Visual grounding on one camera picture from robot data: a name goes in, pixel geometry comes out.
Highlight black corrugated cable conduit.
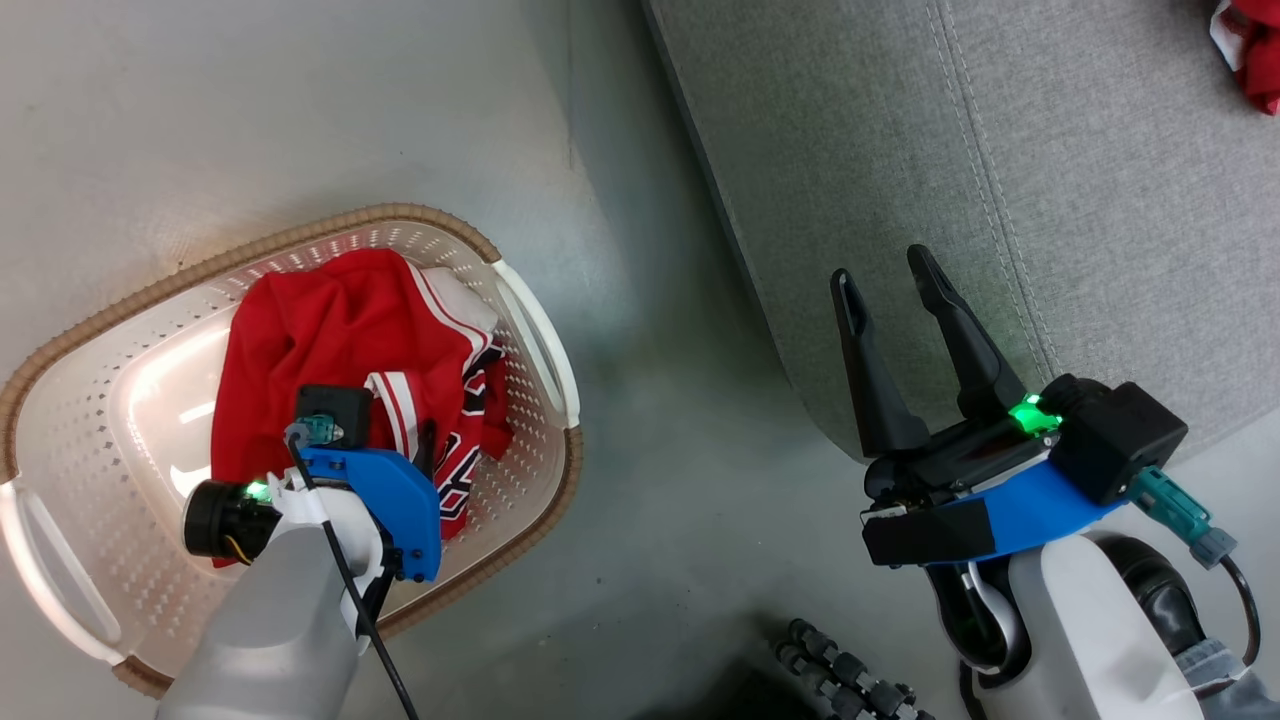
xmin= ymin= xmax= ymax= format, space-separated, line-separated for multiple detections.
xmin=768 ymin=617 xmax=937 ymax=720

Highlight black cable with teal connector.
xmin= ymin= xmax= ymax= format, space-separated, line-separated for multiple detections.
xmin=1128 ymin=466 xmax=1263 ymax=673

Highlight beige perforated laundry basket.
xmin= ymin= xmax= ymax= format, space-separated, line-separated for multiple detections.
xmin=0 ymin=203 xmax=584 ymax=699

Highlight grey fabric sofa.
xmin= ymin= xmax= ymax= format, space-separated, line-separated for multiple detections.
xmin=643 ymin=0 xmax=1280 ymax=467

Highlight red shorts with white stripe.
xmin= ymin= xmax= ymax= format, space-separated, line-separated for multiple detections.
xmin=1208 ymin=0 xmax=1280 ymax=116

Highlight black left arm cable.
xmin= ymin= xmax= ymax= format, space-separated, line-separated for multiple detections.
xmin=284 ymin=420 xmax=423 ymax=720

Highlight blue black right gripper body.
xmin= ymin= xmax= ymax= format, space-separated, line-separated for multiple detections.
xmin=860 ymin=385 xmax=1129 ymax=569

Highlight red basketball jersey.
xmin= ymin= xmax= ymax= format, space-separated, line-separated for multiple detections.
xmin=208 ymin=247 xmax=516 ymax=569

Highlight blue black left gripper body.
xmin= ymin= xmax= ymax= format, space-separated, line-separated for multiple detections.
xmin=296 ymin=446 xmax=443 ymax=585

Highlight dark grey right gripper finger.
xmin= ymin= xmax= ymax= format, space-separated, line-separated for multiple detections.
xmin=906 ymin=244 xmax=1029 ymax=423
xmin=829 ymin=268 xmax=932 ymax=459

